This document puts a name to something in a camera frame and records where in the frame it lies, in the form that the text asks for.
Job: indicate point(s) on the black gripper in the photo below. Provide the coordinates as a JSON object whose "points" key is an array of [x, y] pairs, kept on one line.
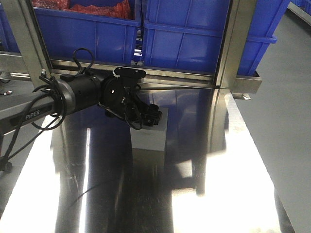
{"points": [[136, 112]]}

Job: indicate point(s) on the gray square foam base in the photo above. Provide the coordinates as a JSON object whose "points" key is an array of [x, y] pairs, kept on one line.
{"points": [[151, 138]]}

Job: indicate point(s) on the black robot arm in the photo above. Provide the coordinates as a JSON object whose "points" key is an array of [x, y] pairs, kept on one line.
{"points": [[116, 93]]}

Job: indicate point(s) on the blue bin with red bags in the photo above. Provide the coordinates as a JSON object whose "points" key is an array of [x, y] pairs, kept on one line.
{"points": [[110, 39]]}

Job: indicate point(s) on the blue plastic bin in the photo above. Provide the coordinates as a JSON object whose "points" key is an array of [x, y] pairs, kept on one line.
{"points": [[187, 34]]}

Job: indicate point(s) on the red mesh bags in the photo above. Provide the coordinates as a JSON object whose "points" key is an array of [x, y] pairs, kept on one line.
{"points": [[119, 10]]}

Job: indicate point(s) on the black caster wheel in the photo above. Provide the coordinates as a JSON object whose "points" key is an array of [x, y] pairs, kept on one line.
{"points": [[6, 167]]}

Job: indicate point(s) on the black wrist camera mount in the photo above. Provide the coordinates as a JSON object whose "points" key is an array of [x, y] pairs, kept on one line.
{"points": [[129, 72]]}

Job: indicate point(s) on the stainless steel shelf frame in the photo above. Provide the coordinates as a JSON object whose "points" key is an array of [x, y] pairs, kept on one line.
{"points": [[27, 52]]}

